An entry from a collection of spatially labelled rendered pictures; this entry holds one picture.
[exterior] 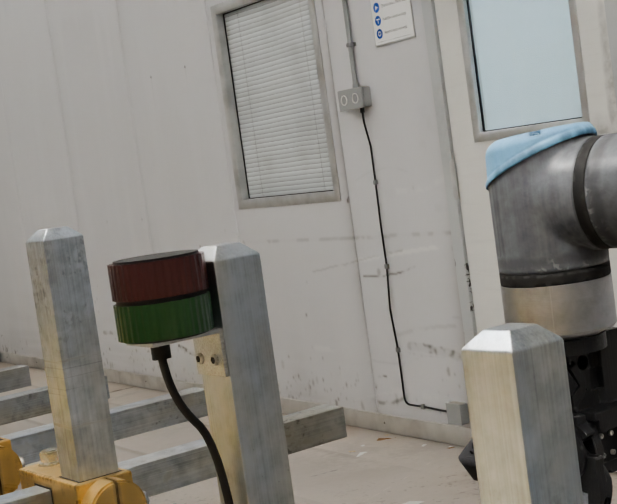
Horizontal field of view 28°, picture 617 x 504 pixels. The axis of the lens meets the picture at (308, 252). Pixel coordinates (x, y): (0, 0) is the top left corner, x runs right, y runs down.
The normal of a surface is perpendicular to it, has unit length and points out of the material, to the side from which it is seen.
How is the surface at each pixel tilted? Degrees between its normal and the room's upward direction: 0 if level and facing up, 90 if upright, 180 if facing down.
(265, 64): 90
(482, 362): 90
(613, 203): 101
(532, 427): 90
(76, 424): 90
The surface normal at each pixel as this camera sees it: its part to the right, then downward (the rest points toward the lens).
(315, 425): 0.58, -0.02
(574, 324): 0.14, 0.07
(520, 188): -0.59, 0.08
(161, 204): -0.83, 0.15
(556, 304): -0.17, 0.10
